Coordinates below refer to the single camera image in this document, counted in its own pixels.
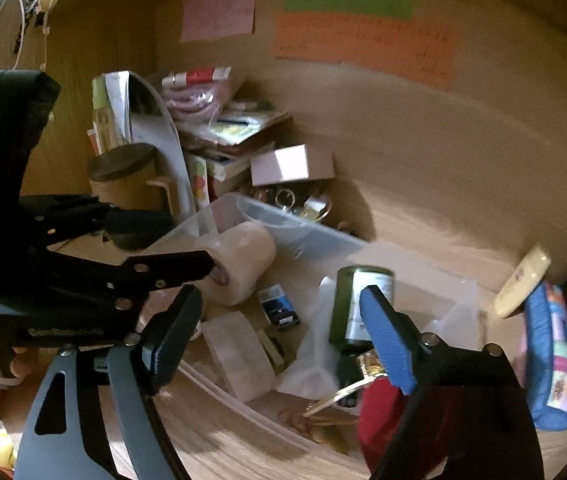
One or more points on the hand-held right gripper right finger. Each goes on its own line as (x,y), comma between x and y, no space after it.
(388,342)

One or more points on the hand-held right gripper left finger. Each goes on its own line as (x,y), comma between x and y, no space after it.
(173,332)

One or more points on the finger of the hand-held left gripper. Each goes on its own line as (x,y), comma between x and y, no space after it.
(178,266)
(138,227)

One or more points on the beige tape roll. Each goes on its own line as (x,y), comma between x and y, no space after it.
(238,262)

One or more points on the small blue black packet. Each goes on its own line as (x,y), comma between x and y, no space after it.
(278,307)

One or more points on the clear plastic storage bin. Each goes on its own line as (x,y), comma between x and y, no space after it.
(303,245)

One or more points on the person's left hand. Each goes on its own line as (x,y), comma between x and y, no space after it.
(24,364)

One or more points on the gold foil wrapper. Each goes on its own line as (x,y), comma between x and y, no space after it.
(371,362)

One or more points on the brown lidded mug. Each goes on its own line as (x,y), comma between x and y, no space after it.
(123,175)

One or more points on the dark green can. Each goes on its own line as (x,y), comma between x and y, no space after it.
(353,300)

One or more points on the translucent white block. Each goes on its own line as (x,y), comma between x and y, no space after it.
(238,355)

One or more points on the red cloth pouch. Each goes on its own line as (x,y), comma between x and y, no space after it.
(381,420)

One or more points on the white curved mirror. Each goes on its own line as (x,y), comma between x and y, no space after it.
(158,130)

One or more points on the small olive box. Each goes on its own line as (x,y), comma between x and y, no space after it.
(272,352)

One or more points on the green white booklets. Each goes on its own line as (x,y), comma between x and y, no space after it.
(108,115)

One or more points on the pile of metal rings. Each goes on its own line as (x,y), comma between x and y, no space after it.
(293,201)

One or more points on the stack of books and papers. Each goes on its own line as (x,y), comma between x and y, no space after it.
(233,135)

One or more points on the pink hairband packet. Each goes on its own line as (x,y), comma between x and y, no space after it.
(196,100)

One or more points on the cream lotion bottle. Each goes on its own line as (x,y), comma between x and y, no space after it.
(521,280)

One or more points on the small white cardboard box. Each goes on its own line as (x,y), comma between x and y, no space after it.
(291,165)

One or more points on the blue patchwork pouch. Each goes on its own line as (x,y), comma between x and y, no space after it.
(546,360)

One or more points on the red white tube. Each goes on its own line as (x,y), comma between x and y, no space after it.
(196,76)

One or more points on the pink paper note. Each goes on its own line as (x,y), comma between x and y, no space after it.
(218,10)

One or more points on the orange paper note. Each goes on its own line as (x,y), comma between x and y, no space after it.
(363,45)

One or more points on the green paper note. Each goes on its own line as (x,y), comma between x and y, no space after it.
(351,4)

